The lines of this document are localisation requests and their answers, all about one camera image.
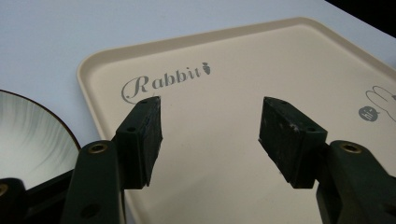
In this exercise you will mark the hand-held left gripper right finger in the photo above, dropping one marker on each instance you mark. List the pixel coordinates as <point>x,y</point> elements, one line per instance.
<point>299,149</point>

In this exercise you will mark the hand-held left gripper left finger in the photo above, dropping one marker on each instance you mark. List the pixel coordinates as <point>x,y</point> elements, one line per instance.
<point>137,146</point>

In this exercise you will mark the beige printed tray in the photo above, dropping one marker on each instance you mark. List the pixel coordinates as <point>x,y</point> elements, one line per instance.
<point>224,102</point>

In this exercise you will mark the white plate with dark rim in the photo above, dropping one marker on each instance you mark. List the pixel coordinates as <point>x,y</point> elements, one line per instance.
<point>31,140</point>

